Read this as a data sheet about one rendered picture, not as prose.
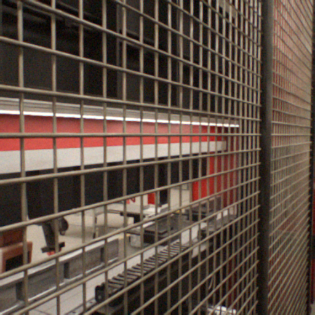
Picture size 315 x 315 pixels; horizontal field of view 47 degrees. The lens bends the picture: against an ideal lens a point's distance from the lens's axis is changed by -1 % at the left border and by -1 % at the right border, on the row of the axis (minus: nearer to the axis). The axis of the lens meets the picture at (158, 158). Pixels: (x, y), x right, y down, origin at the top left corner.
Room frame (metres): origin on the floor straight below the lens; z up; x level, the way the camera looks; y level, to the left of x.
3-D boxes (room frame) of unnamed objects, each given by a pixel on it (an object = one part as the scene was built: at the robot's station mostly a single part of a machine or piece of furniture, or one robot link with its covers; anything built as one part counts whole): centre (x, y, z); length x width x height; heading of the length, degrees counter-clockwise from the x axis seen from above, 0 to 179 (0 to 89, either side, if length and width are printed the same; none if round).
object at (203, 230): (1.51, -0.26, 1.02); 0.37 x 0.06 x 0.04; 150
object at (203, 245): (1.24, -0.12, 0.94); 1.02 x 0.06 x 0.12; 150
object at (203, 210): (1.81, -0.15, 1.01); 0.26 x 0.12 x 0.05; 60
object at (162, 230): (1.45, 0.06, 1.01); 0.26 x 0.12 x 0.05; 60
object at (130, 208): (1.96, 0.11, 1.00); 0.26 x 0.18 x 0.01; 60
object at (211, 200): (2.36, -0.30, 0.92); 0.50 x 0.06 x 0.10; 150
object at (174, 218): (1.84, 0.00, 0.92); 0.39 x 0.06 x 0.10; 150
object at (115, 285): (1.02, 0.02, 1.02); 0.44 x 0.06 x 0.04; 150
